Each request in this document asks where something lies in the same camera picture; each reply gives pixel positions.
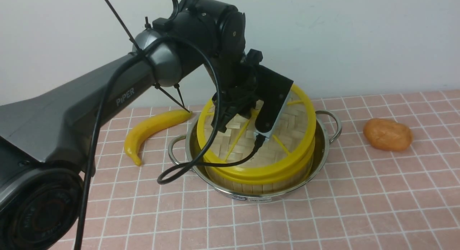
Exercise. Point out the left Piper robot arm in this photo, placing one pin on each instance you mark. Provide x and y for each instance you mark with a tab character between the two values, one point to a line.
48	143

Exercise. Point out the bamboo steamer basket yellow rim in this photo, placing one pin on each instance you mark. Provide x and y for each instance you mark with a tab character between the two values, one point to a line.
269	171

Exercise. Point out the yellow toy banana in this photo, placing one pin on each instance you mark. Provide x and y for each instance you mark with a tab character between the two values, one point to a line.
149	127

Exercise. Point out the stainless steel pot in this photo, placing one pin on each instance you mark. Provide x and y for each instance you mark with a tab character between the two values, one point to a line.
319	157

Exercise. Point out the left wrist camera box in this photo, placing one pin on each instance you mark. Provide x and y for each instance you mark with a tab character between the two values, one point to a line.
274	90

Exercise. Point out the woven bamboo steamer lid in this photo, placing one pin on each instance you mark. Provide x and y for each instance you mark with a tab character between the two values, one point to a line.
295	131

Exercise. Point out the orange toy bread roll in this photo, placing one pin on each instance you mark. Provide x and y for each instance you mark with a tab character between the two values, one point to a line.
387	134

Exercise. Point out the pink checkered tablecloth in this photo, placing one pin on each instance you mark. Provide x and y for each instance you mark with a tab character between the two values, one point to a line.
362	199

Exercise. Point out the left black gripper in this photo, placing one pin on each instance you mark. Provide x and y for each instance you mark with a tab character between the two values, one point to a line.
238	84

